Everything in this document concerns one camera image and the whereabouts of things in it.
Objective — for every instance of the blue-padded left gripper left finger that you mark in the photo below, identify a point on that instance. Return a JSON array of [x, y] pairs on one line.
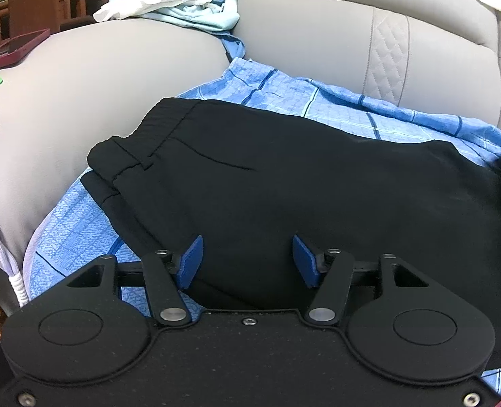
[[168, 272]]

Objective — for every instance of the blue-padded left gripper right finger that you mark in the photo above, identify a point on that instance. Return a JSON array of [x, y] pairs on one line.
[[330, 272]]

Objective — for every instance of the black pants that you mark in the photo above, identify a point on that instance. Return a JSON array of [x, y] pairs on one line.
[[247, 181]]

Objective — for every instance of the blue plaid bed sheet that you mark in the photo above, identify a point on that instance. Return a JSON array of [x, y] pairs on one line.
[[76, 230]]

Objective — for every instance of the beige armrest cushion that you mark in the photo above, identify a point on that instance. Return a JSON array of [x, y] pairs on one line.
[[80, 87]]

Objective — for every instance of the light blue crumpled cloth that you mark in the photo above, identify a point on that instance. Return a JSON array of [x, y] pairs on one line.
[[205, 15]]

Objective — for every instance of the red phone case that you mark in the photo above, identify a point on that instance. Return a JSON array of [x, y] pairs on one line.
[[14, 50]]

